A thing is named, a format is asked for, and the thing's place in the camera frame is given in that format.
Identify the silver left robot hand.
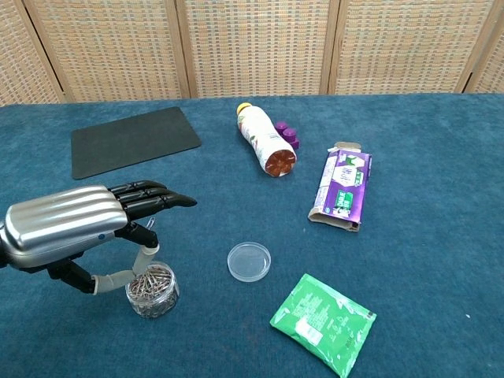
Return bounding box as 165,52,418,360
0,180,198,295

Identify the black mouse pad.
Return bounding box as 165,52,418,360
70,106,203,181

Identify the clear paper clip jar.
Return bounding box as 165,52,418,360
124,260,181,320

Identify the woven folding screen panel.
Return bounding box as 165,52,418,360
466,27,504,95
0,0,67,107
23,0,198,104
328,0,503,95
175,0,342,99

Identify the clear round plastic lid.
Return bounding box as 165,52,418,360
227,241,272,284

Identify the white bottle yellow cap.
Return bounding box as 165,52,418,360
235,102,298,179

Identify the purple toy brick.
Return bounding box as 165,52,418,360
274,120,301,150

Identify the green snack packet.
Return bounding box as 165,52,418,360
269,272,378,378

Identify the purple milk carton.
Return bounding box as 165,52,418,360
306,141,374,234

